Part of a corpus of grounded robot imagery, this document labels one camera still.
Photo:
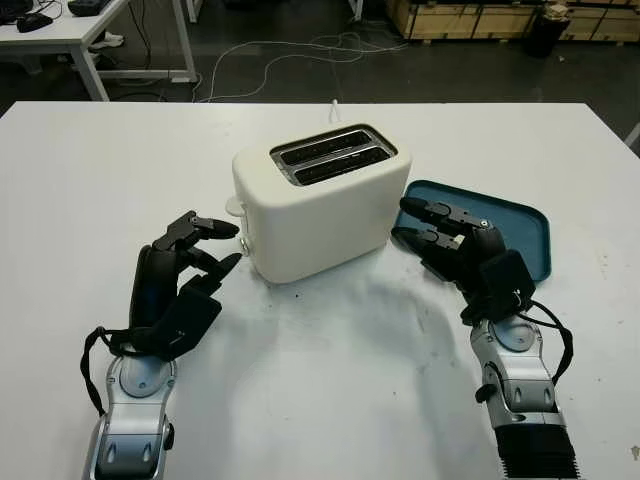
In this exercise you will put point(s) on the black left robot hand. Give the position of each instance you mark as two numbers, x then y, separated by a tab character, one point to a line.
152	280

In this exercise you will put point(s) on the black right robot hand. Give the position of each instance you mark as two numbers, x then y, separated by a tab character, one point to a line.
487	245

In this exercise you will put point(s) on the white toaster lever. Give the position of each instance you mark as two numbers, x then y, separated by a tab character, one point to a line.
232	205

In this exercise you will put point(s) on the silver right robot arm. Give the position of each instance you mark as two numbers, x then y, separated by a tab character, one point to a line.
525	380

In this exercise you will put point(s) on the blue plastic tray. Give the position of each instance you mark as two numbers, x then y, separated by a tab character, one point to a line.
525	225

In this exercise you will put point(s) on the silver toaster knob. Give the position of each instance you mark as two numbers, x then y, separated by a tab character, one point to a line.
245	245

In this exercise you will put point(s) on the white two-slot toaster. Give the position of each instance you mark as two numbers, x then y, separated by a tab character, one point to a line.
320	225

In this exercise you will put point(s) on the black waste bin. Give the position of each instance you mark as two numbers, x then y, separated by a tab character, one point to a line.
545	35

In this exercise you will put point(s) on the wooden crate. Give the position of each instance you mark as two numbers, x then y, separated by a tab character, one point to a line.
605	22
450	20

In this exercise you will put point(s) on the white shoes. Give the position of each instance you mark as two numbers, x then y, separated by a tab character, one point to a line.
107	41

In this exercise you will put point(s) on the white office desk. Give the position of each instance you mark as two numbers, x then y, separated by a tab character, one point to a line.
50	30

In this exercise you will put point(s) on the black desktop device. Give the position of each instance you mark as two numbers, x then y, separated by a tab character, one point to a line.
85	6

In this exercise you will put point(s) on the black computer mouse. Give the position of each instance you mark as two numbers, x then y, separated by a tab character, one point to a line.
32	22

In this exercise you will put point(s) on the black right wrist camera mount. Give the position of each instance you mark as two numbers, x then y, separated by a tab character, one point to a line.
505	280

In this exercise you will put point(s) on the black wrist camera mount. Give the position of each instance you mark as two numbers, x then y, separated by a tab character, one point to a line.
505	280
185	320

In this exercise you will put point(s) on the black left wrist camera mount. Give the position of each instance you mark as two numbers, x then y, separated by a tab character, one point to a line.
185	320

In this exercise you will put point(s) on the white frame bar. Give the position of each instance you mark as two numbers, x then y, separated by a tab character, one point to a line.
635	132

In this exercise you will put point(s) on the white desk frame legs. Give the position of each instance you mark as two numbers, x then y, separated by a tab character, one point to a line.
190	10

